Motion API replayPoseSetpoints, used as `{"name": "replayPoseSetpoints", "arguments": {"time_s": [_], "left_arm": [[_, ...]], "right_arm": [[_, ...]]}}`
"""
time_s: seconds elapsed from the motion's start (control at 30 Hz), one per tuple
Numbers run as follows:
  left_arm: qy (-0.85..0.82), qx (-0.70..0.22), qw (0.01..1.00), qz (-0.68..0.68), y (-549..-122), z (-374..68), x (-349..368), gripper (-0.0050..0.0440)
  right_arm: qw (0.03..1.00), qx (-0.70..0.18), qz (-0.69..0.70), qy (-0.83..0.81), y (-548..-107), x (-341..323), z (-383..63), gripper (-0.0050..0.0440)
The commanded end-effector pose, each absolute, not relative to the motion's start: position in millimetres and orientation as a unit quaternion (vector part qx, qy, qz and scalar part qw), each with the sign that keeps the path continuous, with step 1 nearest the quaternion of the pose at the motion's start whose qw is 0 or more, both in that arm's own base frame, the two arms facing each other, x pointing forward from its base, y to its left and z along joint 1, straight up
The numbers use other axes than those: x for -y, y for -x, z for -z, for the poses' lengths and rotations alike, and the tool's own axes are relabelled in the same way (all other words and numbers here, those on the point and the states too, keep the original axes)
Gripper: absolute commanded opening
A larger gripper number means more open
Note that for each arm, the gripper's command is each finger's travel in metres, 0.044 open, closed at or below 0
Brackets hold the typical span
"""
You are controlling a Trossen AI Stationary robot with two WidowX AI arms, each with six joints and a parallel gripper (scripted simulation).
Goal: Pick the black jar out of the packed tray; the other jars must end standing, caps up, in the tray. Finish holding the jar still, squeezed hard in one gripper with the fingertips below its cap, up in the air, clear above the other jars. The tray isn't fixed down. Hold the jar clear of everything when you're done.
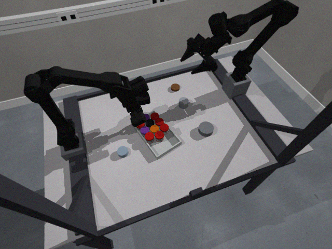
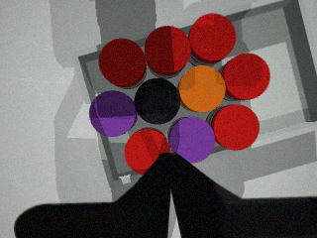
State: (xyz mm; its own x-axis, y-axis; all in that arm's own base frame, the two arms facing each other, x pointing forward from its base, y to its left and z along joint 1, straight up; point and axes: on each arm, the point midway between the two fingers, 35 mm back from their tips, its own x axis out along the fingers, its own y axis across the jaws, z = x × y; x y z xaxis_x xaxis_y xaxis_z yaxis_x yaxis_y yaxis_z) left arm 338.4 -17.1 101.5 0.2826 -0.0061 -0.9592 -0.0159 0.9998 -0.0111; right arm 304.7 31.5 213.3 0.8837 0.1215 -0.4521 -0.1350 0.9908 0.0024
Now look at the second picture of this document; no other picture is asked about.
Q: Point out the grey tray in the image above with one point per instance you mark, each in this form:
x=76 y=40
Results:
x=276 y=30

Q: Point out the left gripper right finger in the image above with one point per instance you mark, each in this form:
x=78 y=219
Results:
x=202 y=213

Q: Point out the orange jar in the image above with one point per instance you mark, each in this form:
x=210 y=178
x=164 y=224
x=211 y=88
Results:
x=201 y=89

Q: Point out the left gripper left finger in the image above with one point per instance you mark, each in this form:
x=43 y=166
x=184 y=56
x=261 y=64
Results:
x=124 y=218

